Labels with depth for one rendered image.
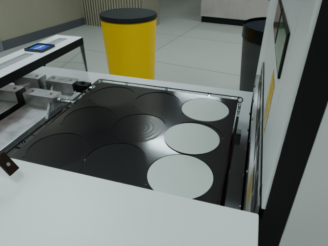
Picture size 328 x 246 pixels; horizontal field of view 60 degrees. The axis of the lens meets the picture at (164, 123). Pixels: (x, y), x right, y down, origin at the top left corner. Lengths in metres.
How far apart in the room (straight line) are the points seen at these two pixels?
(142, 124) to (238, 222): 0.31
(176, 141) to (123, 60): 1.90
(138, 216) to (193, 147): 0.23
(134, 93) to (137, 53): 1.67
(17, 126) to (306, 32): 0.56
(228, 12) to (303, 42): 5.25
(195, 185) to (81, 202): 0.17
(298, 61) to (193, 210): 0.17
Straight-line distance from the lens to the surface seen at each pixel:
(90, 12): 5.46
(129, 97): 0.66
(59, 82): 0.76
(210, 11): 5.55
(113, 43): 2.36
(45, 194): 0.35
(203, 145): 0.50
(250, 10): 5.38
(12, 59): 0.81
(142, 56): 2.37
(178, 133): 0.53
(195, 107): 0.62
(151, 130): 0.54
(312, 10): 0.22
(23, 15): 4.71
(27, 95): 0.73
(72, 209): 0.32
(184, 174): 0.44
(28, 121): 0.67
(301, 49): 0.23
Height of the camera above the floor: 1.19
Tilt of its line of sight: 32 degrees down
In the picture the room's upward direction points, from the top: straight up
